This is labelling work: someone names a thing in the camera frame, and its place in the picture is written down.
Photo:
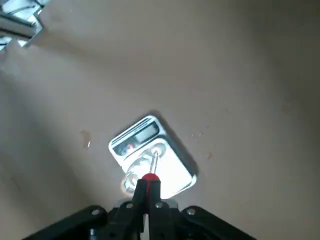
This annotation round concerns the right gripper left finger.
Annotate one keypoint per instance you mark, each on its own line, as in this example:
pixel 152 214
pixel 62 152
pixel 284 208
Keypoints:
pixel 125 220

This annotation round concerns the clear 100ml glass bottle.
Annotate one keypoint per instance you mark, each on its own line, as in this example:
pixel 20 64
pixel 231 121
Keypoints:
pixel 136 170

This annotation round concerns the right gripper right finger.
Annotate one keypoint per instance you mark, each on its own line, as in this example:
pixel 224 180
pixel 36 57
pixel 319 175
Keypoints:
pixel 165 220

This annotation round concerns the white electronic balance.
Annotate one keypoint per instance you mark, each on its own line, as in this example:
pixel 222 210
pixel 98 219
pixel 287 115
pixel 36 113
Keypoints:
pixel 175 172

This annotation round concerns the red-bulb glass dropper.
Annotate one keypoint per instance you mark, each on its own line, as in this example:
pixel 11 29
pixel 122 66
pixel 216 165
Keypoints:
pixel 150 177

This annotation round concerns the aluminium profile rail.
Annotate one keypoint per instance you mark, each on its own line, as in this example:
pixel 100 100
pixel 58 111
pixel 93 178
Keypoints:
pixel 22 22

